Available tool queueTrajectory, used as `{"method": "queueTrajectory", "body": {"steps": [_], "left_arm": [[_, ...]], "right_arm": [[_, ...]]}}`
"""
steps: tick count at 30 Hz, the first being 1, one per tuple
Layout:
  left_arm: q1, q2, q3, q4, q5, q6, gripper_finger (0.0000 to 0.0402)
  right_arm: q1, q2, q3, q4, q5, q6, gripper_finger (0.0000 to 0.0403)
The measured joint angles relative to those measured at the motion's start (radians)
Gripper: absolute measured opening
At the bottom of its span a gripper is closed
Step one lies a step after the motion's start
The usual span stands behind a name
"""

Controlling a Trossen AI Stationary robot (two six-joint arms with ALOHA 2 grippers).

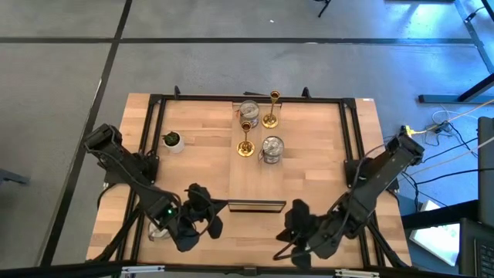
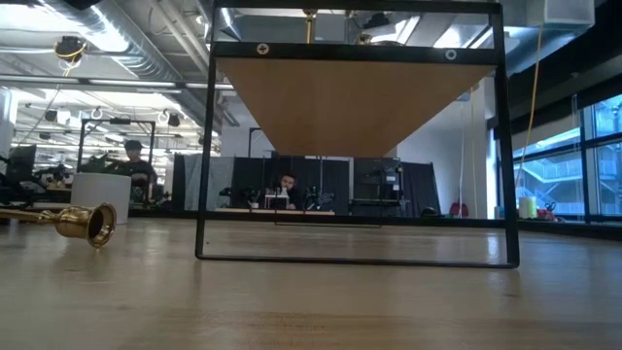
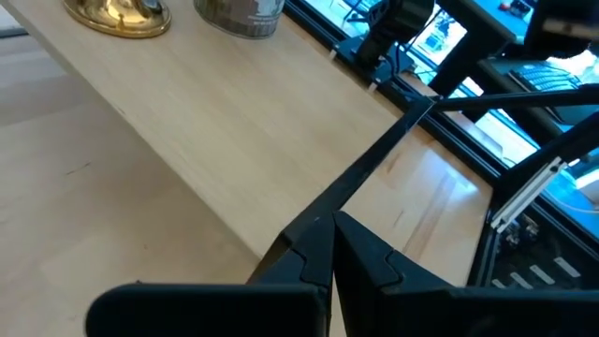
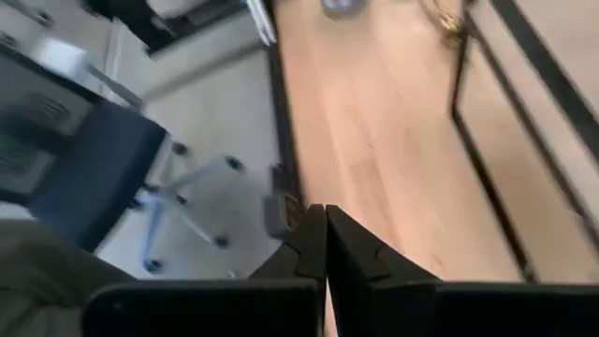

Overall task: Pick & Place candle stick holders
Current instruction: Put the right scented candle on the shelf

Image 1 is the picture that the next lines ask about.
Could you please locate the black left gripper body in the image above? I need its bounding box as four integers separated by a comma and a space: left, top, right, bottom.
171, 184, 213, 253

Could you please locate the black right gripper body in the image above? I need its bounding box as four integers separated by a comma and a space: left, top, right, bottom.
304, 213, 349, 260

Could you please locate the gold candlestick holder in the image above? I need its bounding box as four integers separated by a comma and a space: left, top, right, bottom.
261, 90, 282, 130
236, 120, 255, 158

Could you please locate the black rig crossbar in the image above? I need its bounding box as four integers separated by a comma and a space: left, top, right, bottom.
0, 261, 494, 278

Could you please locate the small plant in white pot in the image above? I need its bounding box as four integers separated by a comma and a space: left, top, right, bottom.
161, 130, 186, 154

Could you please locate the pale blue-white panel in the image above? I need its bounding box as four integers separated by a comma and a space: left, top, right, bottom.
408, 199, 461, 267

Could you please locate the black desk edge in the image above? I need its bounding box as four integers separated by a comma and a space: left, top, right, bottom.
401, 199, 480, 229

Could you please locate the black laptop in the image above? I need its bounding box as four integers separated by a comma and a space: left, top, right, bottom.
458, 218, 494, 278

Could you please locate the dark grey monitor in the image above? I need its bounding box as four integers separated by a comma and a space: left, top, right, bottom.
477, 116, 494, 227

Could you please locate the grey chair base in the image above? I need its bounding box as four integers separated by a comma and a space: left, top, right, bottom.
0, 168, 30, 187

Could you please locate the black stand leg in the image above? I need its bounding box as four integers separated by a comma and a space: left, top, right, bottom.
316, 0, 333, 19

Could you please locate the silver metal bracket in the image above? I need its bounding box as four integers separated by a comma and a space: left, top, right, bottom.
120, 265, 166, 276
334, 268, 381, 278

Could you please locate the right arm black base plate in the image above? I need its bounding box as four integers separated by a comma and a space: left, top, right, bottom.
344, 158, 400, 191

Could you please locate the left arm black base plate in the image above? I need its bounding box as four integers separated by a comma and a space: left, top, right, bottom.
103, 154, 159, 185

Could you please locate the black aluminium table frame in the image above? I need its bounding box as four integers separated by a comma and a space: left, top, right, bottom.
87, 85, 412, 271

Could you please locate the black floor cable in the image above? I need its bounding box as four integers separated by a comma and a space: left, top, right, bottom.
397, 168, 494, 186

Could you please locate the black and blue desk frame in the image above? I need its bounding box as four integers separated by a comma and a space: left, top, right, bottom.
418, 0, 494, 104

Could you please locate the orange floor cable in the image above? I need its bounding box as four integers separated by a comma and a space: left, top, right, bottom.
408, 98, 494, 135

